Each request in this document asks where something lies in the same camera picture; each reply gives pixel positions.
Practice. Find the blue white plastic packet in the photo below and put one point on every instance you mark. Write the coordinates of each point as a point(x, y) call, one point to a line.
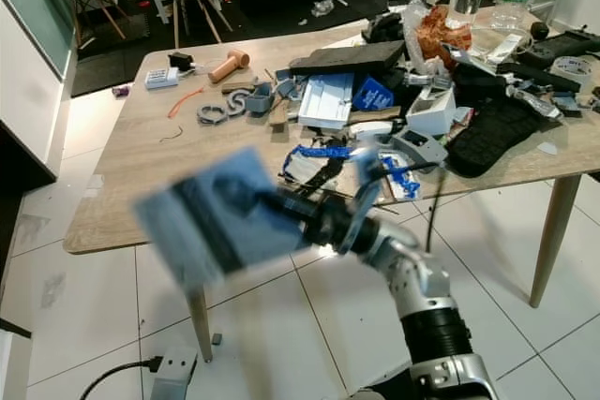
point(267, 231)

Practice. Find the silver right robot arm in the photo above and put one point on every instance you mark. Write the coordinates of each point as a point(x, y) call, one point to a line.
point(417, 278)

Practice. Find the grey plastic device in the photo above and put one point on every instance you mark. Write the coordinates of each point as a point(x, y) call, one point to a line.
point(417, 145)

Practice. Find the large white carton box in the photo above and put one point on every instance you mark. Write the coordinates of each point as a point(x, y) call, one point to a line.
point(326, 100)

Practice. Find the blue product box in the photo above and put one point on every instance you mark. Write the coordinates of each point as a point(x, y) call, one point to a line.
point(373, 94)

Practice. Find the blue-grey printed block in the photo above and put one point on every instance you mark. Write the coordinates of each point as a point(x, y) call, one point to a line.
point(258, 100)

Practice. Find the small white box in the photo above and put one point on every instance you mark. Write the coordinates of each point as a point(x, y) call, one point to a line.
point(431, 114)

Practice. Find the grey S-shaped printed part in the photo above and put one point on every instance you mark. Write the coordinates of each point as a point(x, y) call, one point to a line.
point(234, 102)

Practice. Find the flat black case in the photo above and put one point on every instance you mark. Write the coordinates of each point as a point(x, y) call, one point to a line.
point(347, 58)

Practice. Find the tan rubber mallet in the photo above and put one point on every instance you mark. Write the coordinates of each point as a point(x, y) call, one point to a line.
point(230, 66)

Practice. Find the black knit cloth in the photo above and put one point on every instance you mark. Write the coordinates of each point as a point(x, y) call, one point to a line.
point(492, 133)

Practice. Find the light wooden table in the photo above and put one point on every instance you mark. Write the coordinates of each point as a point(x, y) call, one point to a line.
point(141, 166)

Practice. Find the clear plastic scrap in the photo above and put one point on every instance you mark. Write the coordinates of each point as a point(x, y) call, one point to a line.
point(323, 7)

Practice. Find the small black gadget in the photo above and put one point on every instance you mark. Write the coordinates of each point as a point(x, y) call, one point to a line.
point(180, 60)

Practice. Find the orange-brown crumpled bag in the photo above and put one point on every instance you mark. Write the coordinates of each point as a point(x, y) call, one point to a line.
point(442, 35)

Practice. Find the small white electronic device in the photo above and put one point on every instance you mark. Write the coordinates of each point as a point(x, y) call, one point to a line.
point(161, 78)

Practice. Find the small purple item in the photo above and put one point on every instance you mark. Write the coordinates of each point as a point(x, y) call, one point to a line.
point(120, 91)

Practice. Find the white flat card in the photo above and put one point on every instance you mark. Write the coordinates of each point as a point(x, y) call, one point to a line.
point(506, 47)

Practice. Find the white round spool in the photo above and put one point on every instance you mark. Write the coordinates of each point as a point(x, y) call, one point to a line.
point(572, 67)

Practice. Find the black controller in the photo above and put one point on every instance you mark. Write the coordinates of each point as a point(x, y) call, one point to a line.
point(558, 47)

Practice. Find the white counter teal panel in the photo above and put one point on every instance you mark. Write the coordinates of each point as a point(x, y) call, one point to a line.
point(37, 7)

